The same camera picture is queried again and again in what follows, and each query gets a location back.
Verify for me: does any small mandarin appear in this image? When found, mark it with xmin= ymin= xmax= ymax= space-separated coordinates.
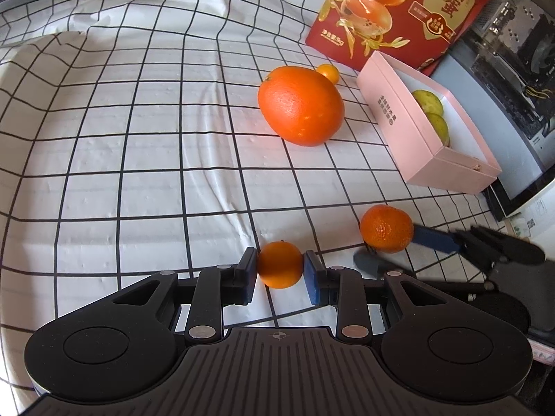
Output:
xmin=257 ymin=241 xmax=303 ymax=289

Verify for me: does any pink cardboard box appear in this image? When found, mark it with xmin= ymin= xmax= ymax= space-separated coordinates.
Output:
xmin=357 ymin=52 xmax=501 ymax=193

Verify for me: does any guava inside box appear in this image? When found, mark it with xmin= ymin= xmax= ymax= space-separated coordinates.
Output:
xmin=412 ymin=89 xmax=444 ymax=116

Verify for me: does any large orange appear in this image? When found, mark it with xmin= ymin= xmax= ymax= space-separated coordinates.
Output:
xmin=257 ymin=66 xmax=345 ymax=147

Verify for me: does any white black grid tablecloth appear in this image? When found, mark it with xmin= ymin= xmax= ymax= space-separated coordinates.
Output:
xmin=1 ymin=0 xmax=498 ymax=415

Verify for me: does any tiny kumquat orange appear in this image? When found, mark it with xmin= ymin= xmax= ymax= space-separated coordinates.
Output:
xmin=316 ymin=64 xmax=341 ymax=85

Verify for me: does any red snack bag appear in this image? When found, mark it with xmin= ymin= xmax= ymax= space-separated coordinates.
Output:
xmin=306 ymin=0 xmax=490 ymax=71

